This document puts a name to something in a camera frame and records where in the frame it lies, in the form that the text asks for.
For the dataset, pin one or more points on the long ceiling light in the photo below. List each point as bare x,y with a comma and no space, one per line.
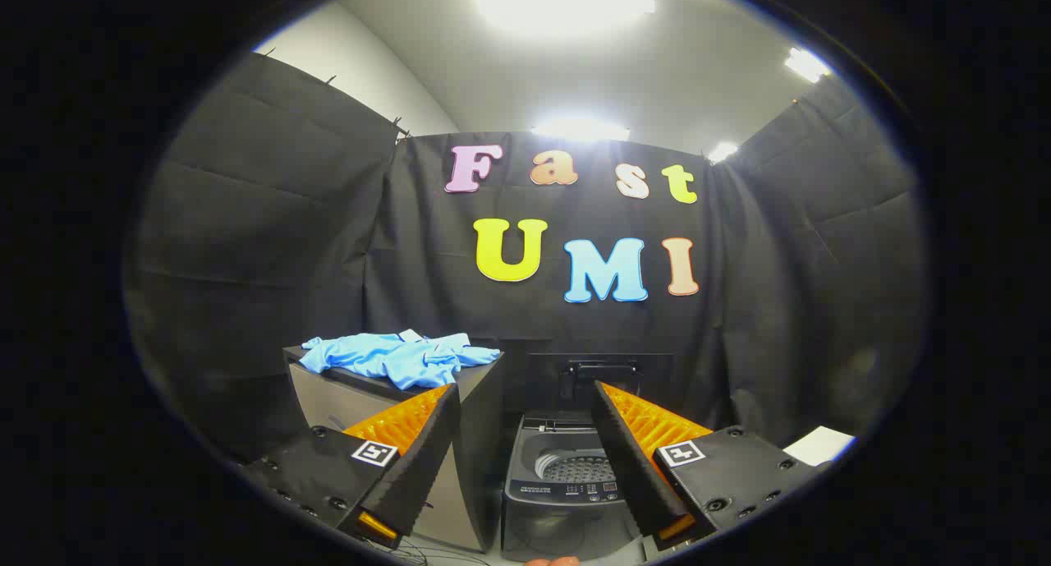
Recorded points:
580,129

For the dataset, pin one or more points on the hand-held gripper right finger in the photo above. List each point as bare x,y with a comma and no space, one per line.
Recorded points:
628,459

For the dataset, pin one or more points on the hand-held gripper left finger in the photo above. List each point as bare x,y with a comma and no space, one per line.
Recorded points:
423,455

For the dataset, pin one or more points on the dark grey cabinet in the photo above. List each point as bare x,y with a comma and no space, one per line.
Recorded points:
476,434

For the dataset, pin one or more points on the small ceiling light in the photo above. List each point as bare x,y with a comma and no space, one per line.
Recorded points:
805,63
722,151

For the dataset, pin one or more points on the white flat sheet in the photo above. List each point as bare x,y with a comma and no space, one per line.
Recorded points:
817,445

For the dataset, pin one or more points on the black backdrop cloth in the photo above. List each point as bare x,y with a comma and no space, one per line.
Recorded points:
263,246

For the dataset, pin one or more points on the light blue polo shirt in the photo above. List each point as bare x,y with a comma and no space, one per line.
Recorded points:
402,354

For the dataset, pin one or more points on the grey washing machine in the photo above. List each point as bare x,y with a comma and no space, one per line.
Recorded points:
566,525

